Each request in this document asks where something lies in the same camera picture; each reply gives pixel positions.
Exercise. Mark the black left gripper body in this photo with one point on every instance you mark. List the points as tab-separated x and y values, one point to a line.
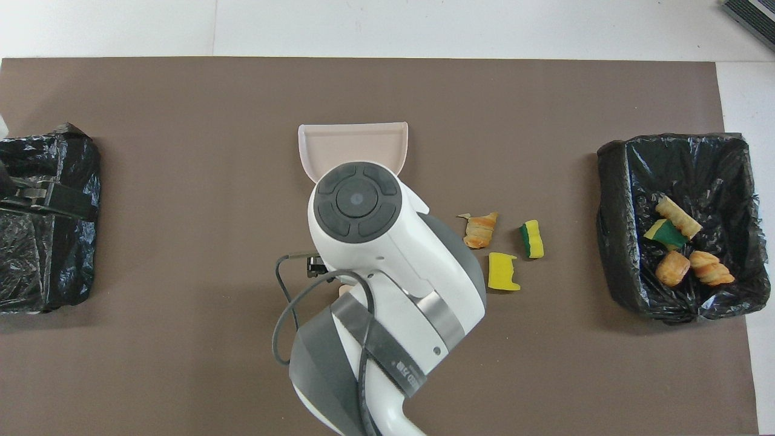
7	194

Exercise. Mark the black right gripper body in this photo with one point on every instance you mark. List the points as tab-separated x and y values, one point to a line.
319	267

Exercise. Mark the beige plastic dustpan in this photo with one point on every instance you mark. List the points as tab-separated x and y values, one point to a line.
351	142

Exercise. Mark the flaky croissant piece with peel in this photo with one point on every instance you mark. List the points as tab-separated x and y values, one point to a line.
481	231

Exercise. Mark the plain yellow sponge piece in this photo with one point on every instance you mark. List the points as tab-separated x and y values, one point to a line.
504	271

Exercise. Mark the yellow sponge green backing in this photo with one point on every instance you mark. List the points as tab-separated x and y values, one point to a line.
533	239

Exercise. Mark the green yellow sponge wedge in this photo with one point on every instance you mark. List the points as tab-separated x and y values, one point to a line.
666	234

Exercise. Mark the brown bread roll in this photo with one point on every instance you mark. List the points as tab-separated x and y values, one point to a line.
672	269

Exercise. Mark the pale croissant piece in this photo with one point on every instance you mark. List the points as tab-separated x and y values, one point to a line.
679	218

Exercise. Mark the orange striped croissant piece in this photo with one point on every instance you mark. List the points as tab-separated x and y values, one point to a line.
711	269

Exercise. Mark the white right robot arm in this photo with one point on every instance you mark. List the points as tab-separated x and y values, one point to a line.
393	260

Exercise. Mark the black bag lined bin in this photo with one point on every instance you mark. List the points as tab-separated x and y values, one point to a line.
629	181
60	272

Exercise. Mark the brown paper mat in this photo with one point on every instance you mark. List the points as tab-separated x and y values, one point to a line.
181	363

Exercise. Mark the grey ribbed device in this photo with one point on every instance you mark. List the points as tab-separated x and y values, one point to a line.
754	15

